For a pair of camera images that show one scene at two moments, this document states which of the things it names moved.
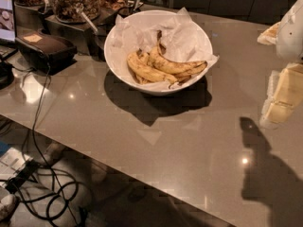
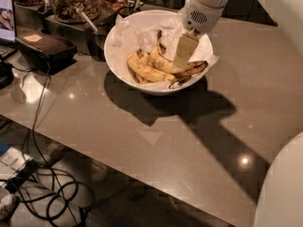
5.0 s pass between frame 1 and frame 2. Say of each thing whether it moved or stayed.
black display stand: stayed
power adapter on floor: stayed
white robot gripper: moved
